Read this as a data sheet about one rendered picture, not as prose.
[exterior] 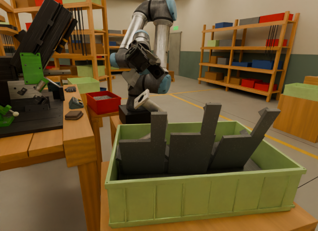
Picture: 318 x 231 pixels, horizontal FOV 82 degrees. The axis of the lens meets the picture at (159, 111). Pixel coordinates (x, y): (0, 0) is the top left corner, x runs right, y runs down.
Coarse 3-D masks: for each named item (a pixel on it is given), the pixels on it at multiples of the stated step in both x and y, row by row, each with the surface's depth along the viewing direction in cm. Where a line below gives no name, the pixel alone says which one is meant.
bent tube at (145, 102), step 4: (144, 92) 52; (148, 92) 51; (140, 96) 52; (144, 96) 50; (148, 96) 49; (136, 100) 52; (140, 100) 53; (144, 100) 49; (148, 100) 51; (136, 104) 51; (140, 104) 50; (144, 104) 51; (148, 104) 51; (152, 104) 52; (156, 104) 54; (136, 108) 51; (148, 108) 52; (152, 108) 52; (156, 108) 53; (160, 108) 54; (144, 136) 63; (148, 136) 62
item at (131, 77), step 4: (124, 72) 65; (128, 72) 66; (132, 72) 67; (136, 72) 67; (124, 76) 65; (128, 76) 66; (132, 76) 67; (136, 76) 67; (128, 80) 66; (132, 80) 66; (136, 80) 67; (128, 84) 66; (132, 84) 66; (128, 88) 65; (132, 88) 65
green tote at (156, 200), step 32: (128, 128) 88; (192, 128) 93; (224, 128) 95; (256, 160) 79; (288, 160) 62; (128, 192) 52; (160, 192) 53; (192, 192) 54; (224, 192) 56; (256, 192) 58; (288, 192) 60; (128, 224) 55
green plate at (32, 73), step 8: (24, 56) 121; (32, 56) 123; (40, 56) 125; (24, 64) 121; (32, 64) 123; (40, 64) 125; (24, 72) 121; (32, 72) 123; (40, 72) 125; (24, 80) 121; (32, 80) 123
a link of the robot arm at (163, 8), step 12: (156, 0) 101; (168, 0) 99; (156, 12) 101; (168, 12) 100; (156, 24) 104; (168, 24) 103; (156, 36) 104; (168, 36) 105; (156, 48) 104; (144, 84) 106; (156, 84) 104; (168, 84) 108
